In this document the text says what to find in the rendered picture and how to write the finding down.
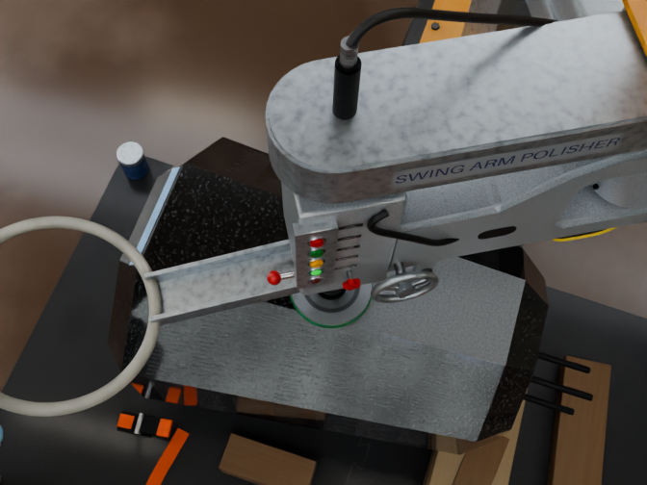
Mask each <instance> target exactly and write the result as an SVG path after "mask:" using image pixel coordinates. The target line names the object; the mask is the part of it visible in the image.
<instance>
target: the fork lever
mask: <svg viewBox="0 0 647 485"><path fill-rule="evenodd" d="M273 270H276V271H278V272H279V273H284V272H289V271H295V269H294V261H293V256H292V251H291V247H290V242H289V240H285V241H281V242H274V243H269V244H265V245H261V246H257V247H253V248H250V249H245V250H241V251H237V252H233V253H229V254H224V255H220V256H217V257H213V258H209V259H204V260H200V261H196V262H192V263H188V264H185V265H180V266H176V267H172V268H165V269H160V270H156V271H152V272H149V273H145V274H144V275H143V276H144V278H145V279H146V280H149V279H155V280H156V281H157V283H158V287H159V290H160V295H161V301H162V314H160V315H156V316H152V317H149V321H150V322H160V323H161V325H165V324H169V323H173V322H177V321H181V320H185V319H192V318H197V317H201V316H205V315H209V314H214V313H217V312H221V311H225V310H230V309H234V308H238V307H242V306H247V305H250V304H254V303H258V302H262V301H267V300H271V299H275V298H279V297H283V296H287V295H291V294H299V290H298V289H297V286H296V281H295V277H293V278H288V279H282V280H281V281H280V283H279V284H277V285H272V284H270V283H269V282H268V279H267V276H268V274H269V272H271V271H273Z"/></svg>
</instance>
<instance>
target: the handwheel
mask: <svg viewBox="0 0 647 485"><path fill-rule="evenodd" d="M394 268H395V272H396V275H395V276H392V277H389V278H387V279H385V280H383V281H381V282H379V283H378V284H376V285H375V286H374V287H373V288H372V290H371V297H372V299H373V300H375V301H377V302H383V303H393V302H401V301H405V300H409V299H412V298H416V297H418V296H421V295H423V294H427V293H428V292H430V291H431V290H433V289H434V288H435V287H436V286H437V285H438V282H439V278H438V276H437V275H436V274H435V273H433V272H430V271H410V272H406V271H405V267H404V264H403V262H398V263H395V264H394ZM413 280H414V281H413ZM426 282H428V283H427V284H425V285H424V286H423V287H421V288H418V289H416V288H415V287H416V286H419V285H421V284H424V283H426ZM381 291H395V293H396V294H380V292H381Z"/></svg>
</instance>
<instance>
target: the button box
mask: <svg viewBox="0 0 647 485"><path fill-rule="evenodd" d="M292 228H293V249H294V269H295V281H296V286H297V289H304V288H309V287H315V286H320V285H324V284H330V283H333V282H334V272H335V262H336V250H337V239H338V223H337V220H331V221H326V222H321V223H315V224H309V225H300V224H299V223H298V222H295V223H293V224H292ZM318 237H323V238H326V242H325V243H324V244H323V245H322V246H320V247H312V246H309V245H307V242H308V241H309V240H311V239H314V238H318ZM315 248H324V249H325V254H324V255H323V256H322V257H319V258H323V259H325V262H324V263H323V265H322V266H320V267H319V268H324V273H322V274H319V275H315V276H310V275H308V274H307V272H308V271H309V270H310V269H313V268H312V267H309V266H307V263H308V262H309V261H311V260H313V259H317V258H312V257H309V256H307V252H308V251H310V250H312V249H315ZM314 277H323V278H324V281H323V282H322V283H319V284H315V285H310V284H308V283H307V281H308V280H309V279H311V278H314Z"/></svg>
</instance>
